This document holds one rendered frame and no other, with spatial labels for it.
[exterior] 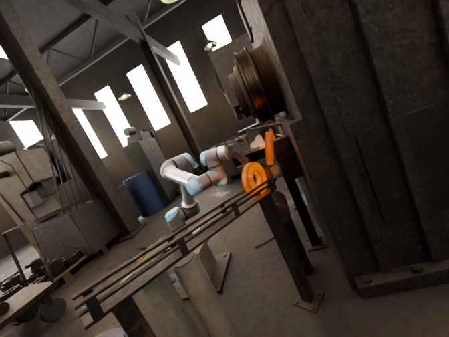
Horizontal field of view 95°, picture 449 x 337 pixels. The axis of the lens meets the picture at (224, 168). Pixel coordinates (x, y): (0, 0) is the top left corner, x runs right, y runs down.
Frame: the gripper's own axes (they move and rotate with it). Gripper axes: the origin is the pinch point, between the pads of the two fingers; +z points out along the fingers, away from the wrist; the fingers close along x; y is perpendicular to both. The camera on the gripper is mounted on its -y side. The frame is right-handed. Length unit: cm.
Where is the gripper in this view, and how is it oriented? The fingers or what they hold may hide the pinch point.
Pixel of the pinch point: (268, 144)
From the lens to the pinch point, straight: 98.3
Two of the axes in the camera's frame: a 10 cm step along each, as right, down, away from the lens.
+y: -3.6, -8.9, -2.7
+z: 8.8, -2.3, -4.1
